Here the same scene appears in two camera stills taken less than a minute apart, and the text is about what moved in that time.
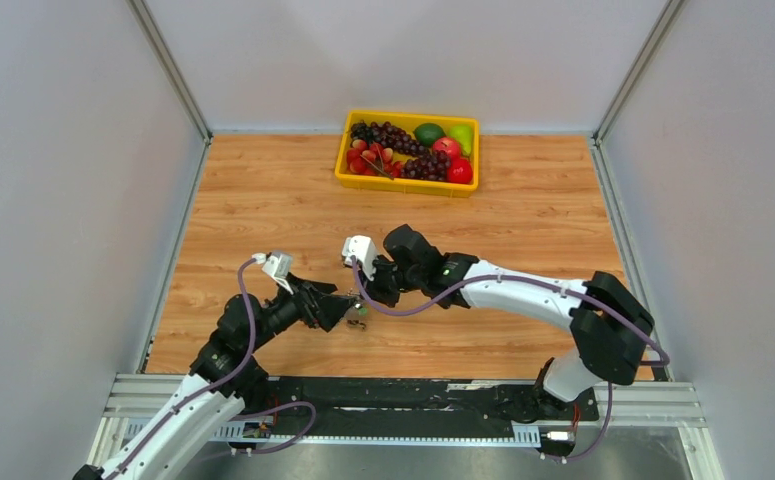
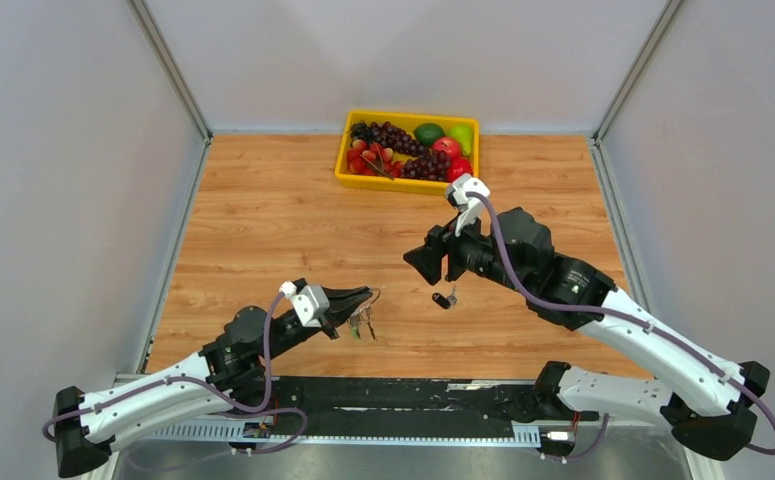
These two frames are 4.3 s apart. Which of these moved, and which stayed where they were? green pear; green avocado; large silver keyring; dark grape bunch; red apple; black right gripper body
Moved: black right gripper body; large silver keyring
Stayed: dark grape bunch; green pear; green avocado; red apple
